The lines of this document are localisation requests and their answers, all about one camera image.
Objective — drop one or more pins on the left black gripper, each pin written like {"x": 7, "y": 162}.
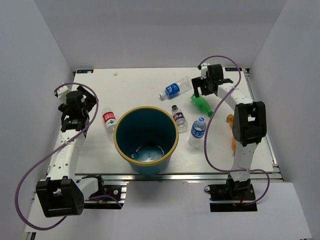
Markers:
{"x": 90, "y": 100}

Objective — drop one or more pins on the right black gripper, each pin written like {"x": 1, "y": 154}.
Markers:
{"x": 197, "y": 82}

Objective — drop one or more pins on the green plastic bottle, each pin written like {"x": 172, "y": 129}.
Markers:
{"x": 202, "y": 105}

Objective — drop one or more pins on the red label water bottle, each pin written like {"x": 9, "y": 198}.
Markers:
{"x": 109, "y": 119}

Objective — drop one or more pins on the small pepsi label bottle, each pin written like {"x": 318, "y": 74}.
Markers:
{"x": 179, "y": 119}

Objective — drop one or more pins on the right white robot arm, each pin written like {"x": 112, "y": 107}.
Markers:
{"x": 249, "y": 117}

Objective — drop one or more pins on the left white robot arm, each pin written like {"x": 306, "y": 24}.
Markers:
{"x": 60, "y": 194}

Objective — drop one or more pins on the teal bin with yellow rim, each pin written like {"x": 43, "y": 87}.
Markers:
{"x": 146, "y": 137}

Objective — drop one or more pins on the left blue table sticker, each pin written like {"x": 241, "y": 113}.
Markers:
{"x": 84, "y": 71}

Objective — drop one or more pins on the blue table sticker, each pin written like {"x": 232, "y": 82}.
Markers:
{"x": 233, "y": 69}
{"x": 84, "y": 71}

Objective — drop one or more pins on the blue label bottle lying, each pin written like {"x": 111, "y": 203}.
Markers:
{"x": 177, "y": 88}

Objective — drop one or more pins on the right blue table sticker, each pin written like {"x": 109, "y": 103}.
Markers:
{"x": 233, "y": 69}

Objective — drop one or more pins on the orange plastic bottle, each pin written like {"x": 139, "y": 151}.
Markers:
{"x": 230, "y": 121}

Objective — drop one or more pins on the blue label bottle upright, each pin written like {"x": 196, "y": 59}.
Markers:
{"x": 197, "y": 131}

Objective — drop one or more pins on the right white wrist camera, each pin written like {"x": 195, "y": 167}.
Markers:
{"x": 203, "y": 70}

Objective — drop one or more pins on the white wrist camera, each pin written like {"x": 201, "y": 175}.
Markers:
{"x": 61, "y": 93}
{"x": 203, "y": 70}

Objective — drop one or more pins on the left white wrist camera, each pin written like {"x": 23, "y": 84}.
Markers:
{"x": 61, "y": 93}

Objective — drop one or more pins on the aluminium table frame rail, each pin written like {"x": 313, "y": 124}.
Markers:
{"x": 166, "y": 177}

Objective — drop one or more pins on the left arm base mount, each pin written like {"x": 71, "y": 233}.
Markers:
{"x": 110, "y": 195}

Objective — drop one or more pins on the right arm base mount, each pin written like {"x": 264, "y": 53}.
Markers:
{"x": 227, "y": 198}

